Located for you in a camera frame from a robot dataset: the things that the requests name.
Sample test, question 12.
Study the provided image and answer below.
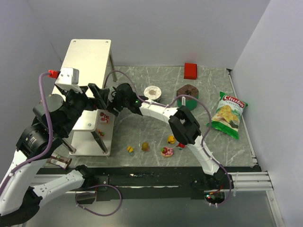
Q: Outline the strawberry cake toy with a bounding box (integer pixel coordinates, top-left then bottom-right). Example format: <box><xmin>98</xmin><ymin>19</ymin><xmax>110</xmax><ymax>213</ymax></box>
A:
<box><xmin>99</xmin><ymin>112</ymin><xmax>109</xmax><ymax>124</ymax></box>

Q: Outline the yellow pink lion toy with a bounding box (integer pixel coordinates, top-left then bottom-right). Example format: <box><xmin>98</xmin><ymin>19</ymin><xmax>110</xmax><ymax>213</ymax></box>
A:
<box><xmin>96</xmin><ymin>129</ymin><xmax>105</xmax><ymax>137</ymax></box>

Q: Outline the olive round toy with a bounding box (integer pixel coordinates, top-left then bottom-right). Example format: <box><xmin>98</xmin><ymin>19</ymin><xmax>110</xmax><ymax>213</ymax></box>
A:
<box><xmin>141</xmin><ymin>142</ymin><xmax>150</xmax><ymax>151</ymax></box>

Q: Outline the pink donut toy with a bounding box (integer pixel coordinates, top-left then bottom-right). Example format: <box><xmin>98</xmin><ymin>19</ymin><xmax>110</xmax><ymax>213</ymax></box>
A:
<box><xmin>161</xmin><ymin>147</ymin><xmax>174</xmax><ymax>157</ymax></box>

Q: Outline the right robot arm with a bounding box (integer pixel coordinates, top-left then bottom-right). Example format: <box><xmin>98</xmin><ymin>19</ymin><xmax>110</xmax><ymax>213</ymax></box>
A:
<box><xmin>107</xmin><ymin>83</ymin><xmax>221</xmax><ymax>177</ymax></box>

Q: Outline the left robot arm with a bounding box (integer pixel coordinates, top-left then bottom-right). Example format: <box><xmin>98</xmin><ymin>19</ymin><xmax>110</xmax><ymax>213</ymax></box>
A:
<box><xmin>0</xmin><ymin>83</ymin><xmax>110</xmax><ymax>227</ymax></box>

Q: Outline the black and white tape roll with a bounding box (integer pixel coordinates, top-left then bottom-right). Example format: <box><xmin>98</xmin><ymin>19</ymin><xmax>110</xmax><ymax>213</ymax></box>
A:
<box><xmin>143</xmin><ymin>86</ymin><xmax>162</xmax><ymax>103</ymax></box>

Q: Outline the yellow bee toy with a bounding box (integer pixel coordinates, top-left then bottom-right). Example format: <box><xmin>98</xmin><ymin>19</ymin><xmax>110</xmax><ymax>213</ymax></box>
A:
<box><xmin>127</xmin><ymin>146</ymin><xmax>134</xmax><ymax>154</ymax></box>

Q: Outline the brown snack bar wrapper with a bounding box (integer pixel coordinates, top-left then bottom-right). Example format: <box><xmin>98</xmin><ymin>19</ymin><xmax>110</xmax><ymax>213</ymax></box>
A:
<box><xmin>47</xmin><ymin>153</ymin><xmax>72</xmax><ymax>170</ymax></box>

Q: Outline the yellow duck toy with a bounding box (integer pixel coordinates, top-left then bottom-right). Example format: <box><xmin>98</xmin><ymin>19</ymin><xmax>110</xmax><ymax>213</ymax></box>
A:
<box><xmin>167</xmin><ymin>135</ymin><xmax>176</xmax><ymax>144</ymax></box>

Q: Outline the brown and green cup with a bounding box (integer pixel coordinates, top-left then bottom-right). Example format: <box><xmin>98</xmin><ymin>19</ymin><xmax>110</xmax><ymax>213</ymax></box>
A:
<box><xmin>176</xmin><ymin>84</ymin><xmax>199</xmax><ymax>111</ymax></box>

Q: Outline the red block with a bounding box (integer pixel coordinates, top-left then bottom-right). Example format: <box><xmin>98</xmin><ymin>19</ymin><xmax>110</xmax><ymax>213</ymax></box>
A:
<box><xmin>184</xmin><ymin>62</ymin><xmax>197</xmax><ymax>80</ymax></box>

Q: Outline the green chips bag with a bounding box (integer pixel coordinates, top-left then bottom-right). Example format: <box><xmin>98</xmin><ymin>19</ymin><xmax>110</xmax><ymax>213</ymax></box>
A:
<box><xmin>211</xmin><ymin>91</ymin><xmax>248</xmax><ymax>140</ymax></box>

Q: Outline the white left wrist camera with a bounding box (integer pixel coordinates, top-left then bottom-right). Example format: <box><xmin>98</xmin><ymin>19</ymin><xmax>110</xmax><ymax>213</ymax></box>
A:
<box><xmin>55</xmin><ymin>68</ymin><xmax>82</xmax><ymax>93</ymax></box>

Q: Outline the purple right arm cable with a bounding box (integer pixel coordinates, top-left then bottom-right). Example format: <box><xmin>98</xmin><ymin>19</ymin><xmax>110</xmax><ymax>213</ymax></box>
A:
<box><xmin>104</xmin><ymin>70</ymin><xmax>232</xmax><ymax>207</ymax></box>

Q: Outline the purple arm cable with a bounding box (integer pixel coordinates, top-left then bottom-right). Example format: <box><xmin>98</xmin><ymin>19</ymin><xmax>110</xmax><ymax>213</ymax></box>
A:
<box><xmin>104</xmin><ymin>70</ymin><xmax>232</xmax><ymax>207</ymax></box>
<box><xmin>0</xmin><ymin>71</ymin><xmax>54</xmax><ymax>197</ymax></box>

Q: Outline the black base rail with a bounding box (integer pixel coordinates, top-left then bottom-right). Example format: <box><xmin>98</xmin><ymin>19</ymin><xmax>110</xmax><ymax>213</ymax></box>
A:
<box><xmin>65</xmin><ymin>166</ymin><xmax>235</xmax><ymax>202</ymax></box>

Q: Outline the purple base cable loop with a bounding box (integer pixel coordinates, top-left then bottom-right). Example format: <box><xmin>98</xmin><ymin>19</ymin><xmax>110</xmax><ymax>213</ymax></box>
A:
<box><xmin>75</xmin><ymin>184</ymin><xmax>123</xmax><ymax>217</ymax></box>

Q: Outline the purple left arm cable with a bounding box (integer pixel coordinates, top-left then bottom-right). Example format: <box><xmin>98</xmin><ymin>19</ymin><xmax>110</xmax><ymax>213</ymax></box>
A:
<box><xmin>0</xmin><ymin>71</ymin><xmax>54</xmax><ymax>197</ymax></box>

